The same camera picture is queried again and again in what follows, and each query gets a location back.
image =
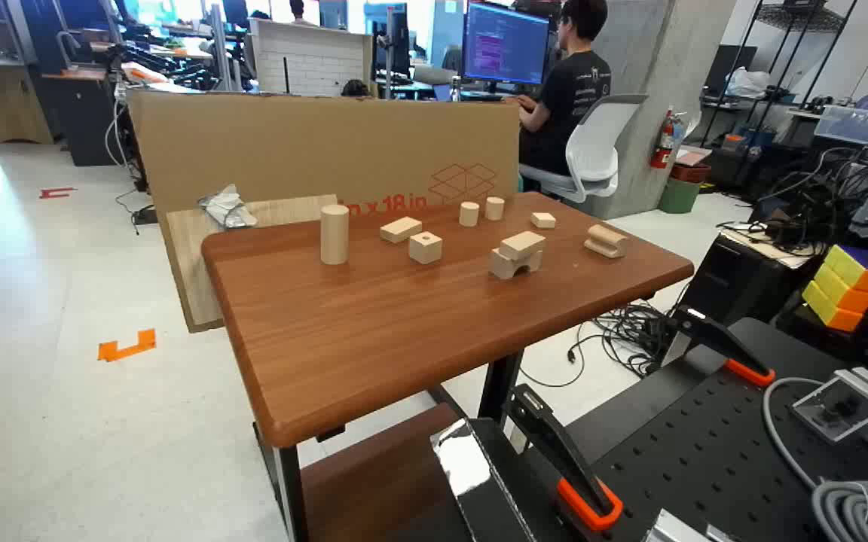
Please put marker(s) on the wooden cube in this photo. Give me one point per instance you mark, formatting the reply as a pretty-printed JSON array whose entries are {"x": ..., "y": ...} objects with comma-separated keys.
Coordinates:
[{"x": 426, "y": 249}]

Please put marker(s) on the crumpled white cloth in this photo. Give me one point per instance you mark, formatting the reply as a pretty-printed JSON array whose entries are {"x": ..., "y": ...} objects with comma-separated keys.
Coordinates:
[{"x": 225, "y": 206}]

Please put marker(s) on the silver metal box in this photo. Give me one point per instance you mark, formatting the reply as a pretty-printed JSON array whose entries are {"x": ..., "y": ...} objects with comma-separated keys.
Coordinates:
[{"x": 856, "y": 401}]

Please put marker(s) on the black table leg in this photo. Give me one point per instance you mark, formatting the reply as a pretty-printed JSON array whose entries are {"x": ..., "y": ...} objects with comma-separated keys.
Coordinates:
[{"x": 290, "y": 491}]

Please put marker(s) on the computer monitor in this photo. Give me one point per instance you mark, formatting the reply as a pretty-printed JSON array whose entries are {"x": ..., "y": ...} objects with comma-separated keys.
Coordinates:
[{"x": 504, "y": 45}]

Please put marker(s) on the white panel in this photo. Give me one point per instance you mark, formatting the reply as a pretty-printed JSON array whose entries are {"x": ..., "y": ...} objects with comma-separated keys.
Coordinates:
[{"x": 312, "y": 62}]

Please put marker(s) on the large cardboard box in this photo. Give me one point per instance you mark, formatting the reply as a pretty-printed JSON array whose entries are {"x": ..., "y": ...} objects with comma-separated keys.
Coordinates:
[{"x": 301, "y": 146}]

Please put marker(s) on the black perforated breadboard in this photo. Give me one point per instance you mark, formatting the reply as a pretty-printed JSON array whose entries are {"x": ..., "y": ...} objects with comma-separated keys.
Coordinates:
[{"x": 693, "y": 452}]

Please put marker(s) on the black orange clamp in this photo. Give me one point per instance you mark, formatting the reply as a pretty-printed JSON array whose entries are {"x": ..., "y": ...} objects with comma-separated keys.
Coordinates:
[
  {"x": 571, "y": 471},
  {"x": 722, "y": 341}
]

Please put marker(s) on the plywood board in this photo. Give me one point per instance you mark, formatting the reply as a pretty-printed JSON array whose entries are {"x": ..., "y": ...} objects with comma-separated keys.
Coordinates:
[{"x": 186, "y": 272}]

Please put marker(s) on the green bin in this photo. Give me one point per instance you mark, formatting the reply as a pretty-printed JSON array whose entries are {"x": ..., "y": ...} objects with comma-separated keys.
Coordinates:
[{"x": 678, "y": 198}]

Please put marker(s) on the small wooden cylinder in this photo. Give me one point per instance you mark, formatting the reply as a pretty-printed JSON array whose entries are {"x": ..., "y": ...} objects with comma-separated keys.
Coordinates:
[
  {"x": 494, "y": 209},
  {"x": 468, "y": 211}
]

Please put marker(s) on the yellow orange cube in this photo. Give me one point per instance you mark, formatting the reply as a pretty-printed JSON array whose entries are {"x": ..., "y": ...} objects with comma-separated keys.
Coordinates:
[{"x": 841, "y": 291}]

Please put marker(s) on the flat wooden plate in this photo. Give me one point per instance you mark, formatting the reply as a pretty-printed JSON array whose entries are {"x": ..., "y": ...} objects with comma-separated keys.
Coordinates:
[
  {"x": 598, "y": 252},
  {"x": 608, "y": 236}
]

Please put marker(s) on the wooden plate on arch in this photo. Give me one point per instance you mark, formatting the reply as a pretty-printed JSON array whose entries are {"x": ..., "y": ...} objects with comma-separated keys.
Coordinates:
[{"x": 522, "y": 246}]

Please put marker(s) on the person in black shirt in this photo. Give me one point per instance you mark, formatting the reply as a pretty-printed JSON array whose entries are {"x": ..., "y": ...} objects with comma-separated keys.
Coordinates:
[{"x": 572, "y": 92}]

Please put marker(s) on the red fire extinguisher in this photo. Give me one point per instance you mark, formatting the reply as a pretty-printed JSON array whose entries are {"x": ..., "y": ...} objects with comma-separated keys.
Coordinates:
[{"x": 665, "y": 141}]

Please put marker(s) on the tall wooden cylinder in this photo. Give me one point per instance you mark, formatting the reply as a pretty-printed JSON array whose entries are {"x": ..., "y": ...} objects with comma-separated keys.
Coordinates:
[{"x": 331, "y": 236}]

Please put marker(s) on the wooden arch block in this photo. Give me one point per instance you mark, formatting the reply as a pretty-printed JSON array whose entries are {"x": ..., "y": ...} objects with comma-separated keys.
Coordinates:
[{"x": 501, "y": 270}]

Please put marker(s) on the light wooden cabinet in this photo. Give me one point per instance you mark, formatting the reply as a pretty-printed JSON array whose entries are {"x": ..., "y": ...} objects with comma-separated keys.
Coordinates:
[{"x": 2, "y": 100}]

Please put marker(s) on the small wooden block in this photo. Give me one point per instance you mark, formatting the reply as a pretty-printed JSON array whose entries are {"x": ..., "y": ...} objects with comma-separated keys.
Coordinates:
[{"x": 544, "y": 220}]

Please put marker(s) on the white office chair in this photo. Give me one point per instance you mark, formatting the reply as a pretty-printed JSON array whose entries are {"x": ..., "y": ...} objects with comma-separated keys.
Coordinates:
[{"x": 593, "y": 151}]

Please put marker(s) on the black cabinet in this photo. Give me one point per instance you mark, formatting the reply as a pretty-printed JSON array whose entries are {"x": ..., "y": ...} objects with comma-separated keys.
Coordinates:
[{"x": 739, "y": 282}]

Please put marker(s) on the flat wooden block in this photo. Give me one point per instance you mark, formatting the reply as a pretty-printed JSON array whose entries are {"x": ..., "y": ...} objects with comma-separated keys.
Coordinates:
[{"x": 398, "y": 231}]

